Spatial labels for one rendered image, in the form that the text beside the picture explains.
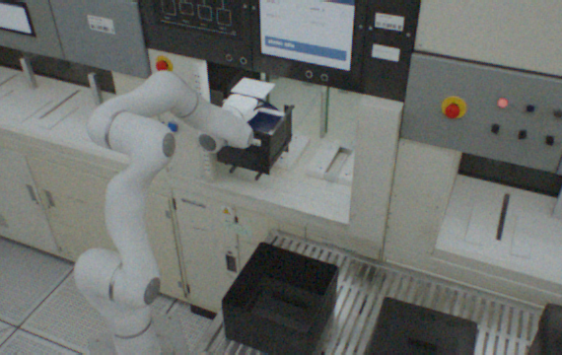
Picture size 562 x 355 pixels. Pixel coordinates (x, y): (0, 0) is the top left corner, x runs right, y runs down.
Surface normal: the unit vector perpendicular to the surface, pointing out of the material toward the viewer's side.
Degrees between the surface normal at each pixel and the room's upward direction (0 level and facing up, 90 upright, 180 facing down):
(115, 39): 90
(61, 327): 0
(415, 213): 90
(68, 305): 0
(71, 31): 90
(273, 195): 0
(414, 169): 90
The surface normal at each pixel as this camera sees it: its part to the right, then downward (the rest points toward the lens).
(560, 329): 0.00, -0.78
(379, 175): -0.39, 0.58
